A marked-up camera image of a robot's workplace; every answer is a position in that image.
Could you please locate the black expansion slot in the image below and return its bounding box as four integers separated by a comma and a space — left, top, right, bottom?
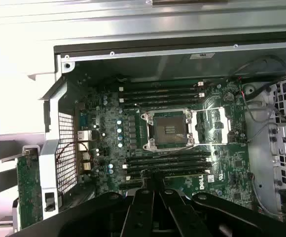
119, 180, 143, 190

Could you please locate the black RAM slot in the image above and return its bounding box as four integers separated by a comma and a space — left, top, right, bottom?
125, 169, 212, 178
118, 80, 206, 87
118, 97, 206, 105
125, 158, 212, 165
118, 86, 206, 93
118, 92, 206, 99
125, 151, 212, 159
123, 162, 212, 171

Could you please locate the green motherboard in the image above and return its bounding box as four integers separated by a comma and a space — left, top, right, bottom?
75, 79, 254, 213

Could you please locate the CPU socket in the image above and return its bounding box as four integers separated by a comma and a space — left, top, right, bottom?
142, 108, 196, 152

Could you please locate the metal socket cover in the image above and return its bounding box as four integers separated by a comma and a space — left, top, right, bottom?
191, 108, 232, 145

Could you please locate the metal drive cage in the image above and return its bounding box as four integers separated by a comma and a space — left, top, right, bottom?
241, 71, 286, 215

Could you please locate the black open PC case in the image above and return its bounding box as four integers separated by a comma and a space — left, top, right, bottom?
38, 40, 286, 237

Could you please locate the thin wire locking lever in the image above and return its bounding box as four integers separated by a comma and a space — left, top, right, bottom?
191, 103, 251, 113
193, 139, 252, 147

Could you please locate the red and black wire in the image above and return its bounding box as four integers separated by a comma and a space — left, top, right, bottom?
238, 77, 249, 101

